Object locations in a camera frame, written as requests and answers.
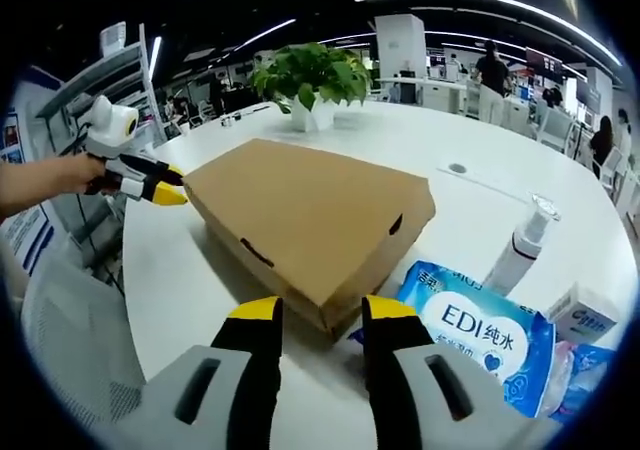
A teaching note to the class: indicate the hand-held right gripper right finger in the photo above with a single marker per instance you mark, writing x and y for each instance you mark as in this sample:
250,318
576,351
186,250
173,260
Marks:
415,400

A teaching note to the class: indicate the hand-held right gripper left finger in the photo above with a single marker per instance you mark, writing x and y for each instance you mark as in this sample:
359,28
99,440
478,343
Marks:
240,395

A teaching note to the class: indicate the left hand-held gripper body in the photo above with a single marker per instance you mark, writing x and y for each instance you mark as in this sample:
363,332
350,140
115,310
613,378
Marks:
112,125

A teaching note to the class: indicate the blue wet wipes pack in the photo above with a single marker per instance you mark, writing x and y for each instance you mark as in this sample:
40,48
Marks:
475,335

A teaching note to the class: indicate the brown cardboard shoe box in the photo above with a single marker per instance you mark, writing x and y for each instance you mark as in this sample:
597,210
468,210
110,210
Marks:
310,210

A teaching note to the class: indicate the white pump bottle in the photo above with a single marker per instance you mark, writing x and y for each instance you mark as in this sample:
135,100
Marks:
520,255

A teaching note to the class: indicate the small white carton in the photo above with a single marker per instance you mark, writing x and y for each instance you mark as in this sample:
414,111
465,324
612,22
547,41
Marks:
585,310

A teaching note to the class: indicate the person's left hand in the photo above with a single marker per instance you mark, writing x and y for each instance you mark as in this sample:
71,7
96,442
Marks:
85,172

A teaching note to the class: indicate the grey metal shelf rack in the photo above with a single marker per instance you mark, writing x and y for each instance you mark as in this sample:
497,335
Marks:
125,85

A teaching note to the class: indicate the small black table gadget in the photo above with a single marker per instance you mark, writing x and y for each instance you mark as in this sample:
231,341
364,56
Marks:
231,119

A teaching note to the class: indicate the grey mesh office chair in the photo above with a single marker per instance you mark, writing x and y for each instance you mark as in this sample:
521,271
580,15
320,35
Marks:
75,350

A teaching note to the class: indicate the ceiling light strip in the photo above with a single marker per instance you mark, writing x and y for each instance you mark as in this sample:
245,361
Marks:
265,34
500,7

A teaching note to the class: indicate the potted green plant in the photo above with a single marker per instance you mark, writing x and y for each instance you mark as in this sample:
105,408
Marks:
310,75

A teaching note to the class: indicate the white office chair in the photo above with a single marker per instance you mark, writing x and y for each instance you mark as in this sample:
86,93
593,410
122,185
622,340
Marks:
610,170
556,130

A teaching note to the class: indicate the dark wall screen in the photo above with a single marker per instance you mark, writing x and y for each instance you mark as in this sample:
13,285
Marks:
544,60

